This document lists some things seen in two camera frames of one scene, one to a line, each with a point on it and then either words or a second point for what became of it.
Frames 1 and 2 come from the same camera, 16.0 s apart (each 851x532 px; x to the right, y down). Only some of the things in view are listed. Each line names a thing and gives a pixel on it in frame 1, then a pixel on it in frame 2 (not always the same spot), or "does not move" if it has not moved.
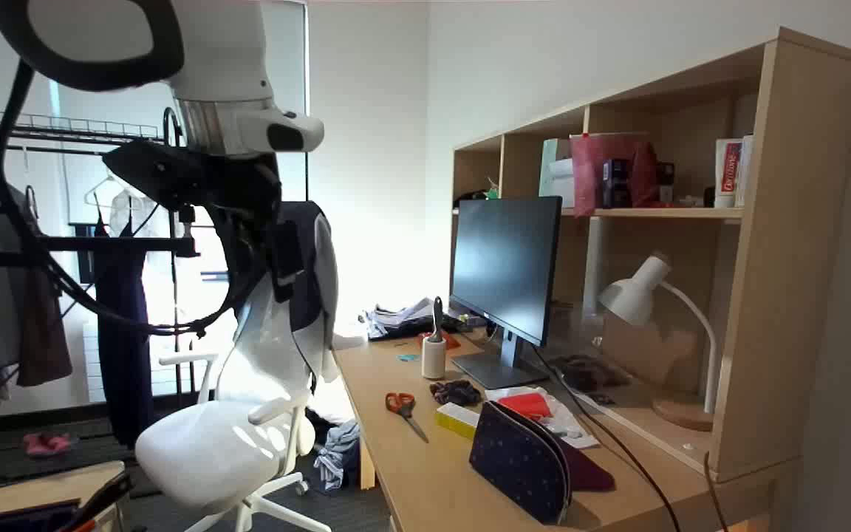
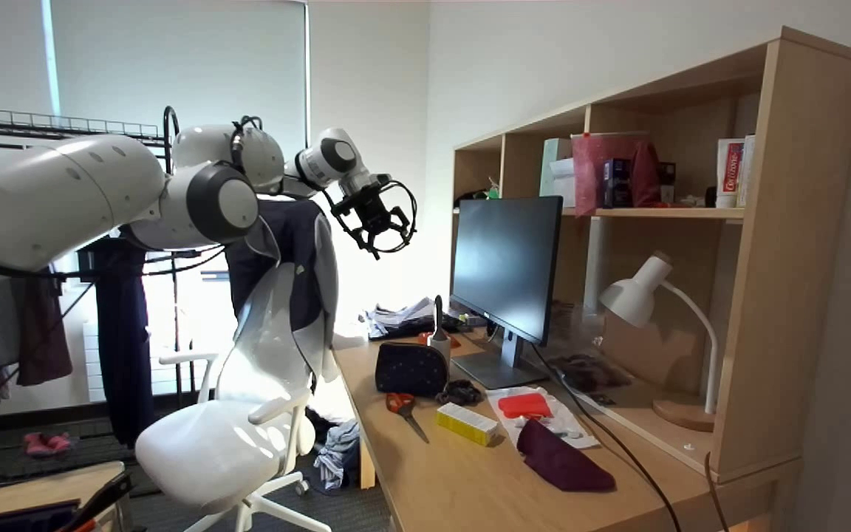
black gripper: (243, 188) → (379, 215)
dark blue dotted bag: (520, 457) → (410, 367)
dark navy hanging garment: (125, 323) does not move
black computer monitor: (502, 255) does not move
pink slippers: (50, 447) does not move
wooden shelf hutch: (709, 222) does not move
